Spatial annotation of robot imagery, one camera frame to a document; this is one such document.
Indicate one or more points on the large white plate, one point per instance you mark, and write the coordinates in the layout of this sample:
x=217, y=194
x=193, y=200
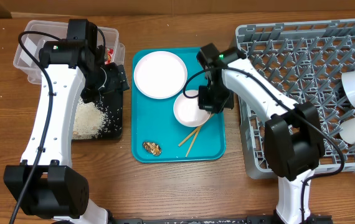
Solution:
x=160, y=75

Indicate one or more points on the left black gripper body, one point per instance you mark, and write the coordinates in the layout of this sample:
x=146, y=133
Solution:
x=116, y=81

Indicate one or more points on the grey dishwasher rack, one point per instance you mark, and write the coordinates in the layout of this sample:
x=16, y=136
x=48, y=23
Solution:
x=305, y=61

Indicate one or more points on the clear plastic bin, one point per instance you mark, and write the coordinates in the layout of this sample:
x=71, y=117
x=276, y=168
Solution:
x=34, y=42

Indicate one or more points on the spilled rice pile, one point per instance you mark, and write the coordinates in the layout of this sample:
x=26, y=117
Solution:
x=88, y=119

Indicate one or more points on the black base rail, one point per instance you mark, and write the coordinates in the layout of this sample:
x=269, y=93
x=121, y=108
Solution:
x=262, y=219

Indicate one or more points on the red snack wrapper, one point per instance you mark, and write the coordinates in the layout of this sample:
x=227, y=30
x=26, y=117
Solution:
x=108, y=55

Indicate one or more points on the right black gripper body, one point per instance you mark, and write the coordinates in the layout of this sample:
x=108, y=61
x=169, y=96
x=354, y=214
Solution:
x=213, y=104

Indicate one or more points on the small white rice bowl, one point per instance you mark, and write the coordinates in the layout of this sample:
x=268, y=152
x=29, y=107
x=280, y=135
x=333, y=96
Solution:
x=187, y=112

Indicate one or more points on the black plastic tray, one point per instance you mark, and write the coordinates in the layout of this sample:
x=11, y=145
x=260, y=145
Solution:
x=115, y=118

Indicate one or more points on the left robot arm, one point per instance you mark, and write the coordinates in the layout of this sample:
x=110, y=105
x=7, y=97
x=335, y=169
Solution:
x=73, y=69

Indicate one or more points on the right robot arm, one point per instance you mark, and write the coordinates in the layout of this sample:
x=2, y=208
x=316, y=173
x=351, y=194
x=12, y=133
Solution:
x=292, y=144

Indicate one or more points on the gold foil wrapper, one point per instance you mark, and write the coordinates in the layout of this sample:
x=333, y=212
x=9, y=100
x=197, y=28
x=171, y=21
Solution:
x=152, y=148

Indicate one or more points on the teal serving tray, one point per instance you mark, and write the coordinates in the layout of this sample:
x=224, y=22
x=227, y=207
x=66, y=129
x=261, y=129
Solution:
x=153, y=121

